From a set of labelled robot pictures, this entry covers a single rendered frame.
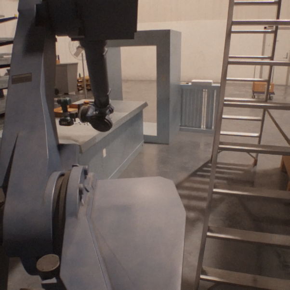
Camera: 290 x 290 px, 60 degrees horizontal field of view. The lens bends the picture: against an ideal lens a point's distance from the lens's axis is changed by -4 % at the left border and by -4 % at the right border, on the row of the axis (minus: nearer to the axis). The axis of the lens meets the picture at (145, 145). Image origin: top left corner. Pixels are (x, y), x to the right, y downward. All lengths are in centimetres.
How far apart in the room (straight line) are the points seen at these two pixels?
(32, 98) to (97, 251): 53
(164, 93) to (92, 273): 317
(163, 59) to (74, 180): 298
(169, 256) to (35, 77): 70
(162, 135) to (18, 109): 302
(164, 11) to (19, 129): 1112
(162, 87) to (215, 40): 783
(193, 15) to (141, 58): 283
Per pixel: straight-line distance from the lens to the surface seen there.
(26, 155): 83
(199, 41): 1137
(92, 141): 214
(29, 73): 97
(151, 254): 64
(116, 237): 67
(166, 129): 373
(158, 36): 361
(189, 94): 435
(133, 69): 1221
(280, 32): 1131
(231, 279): 153
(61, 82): 881
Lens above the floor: 132
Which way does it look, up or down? 20 degrees down
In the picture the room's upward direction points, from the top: 1 degrees counter-clockwise
